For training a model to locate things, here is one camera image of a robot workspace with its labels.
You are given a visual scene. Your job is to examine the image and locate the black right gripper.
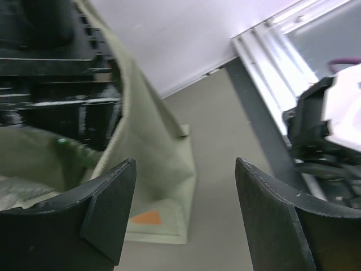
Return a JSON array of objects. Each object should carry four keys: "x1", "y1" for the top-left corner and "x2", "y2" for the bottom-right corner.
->
[{"x1": 1, "y1": 1, "x2": 122, "y2": 151}]

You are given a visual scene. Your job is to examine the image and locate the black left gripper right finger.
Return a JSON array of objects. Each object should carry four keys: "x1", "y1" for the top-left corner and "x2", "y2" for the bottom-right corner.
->
[{"x1": 235, "y1": 158, "x2": 360, "y2": 270}]

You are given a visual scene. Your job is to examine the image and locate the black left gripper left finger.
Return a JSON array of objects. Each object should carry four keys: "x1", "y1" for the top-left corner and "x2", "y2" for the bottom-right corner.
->
[{"x1": 1, "y1": 159, "x2": 137, "y2": 270}]

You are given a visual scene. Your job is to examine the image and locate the green canvas bag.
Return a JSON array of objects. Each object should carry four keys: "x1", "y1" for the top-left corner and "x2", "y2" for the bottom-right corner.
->
[{"x1": 1, "y1": 1, "x2": 197, "y2": 244}]

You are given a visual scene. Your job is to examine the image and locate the aluminium front rail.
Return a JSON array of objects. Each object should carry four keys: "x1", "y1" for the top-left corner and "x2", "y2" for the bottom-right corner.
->
[{"x1": 232, "y1": 1, "x2": 360, "y2": 208}]

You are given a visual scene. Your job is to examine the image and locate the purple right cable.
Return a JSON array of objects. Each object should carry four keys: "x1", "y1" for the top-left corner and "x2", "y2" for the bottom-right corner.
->
[{"x1": 327, "y1": 55, "x2": 361, "y2": 75}]

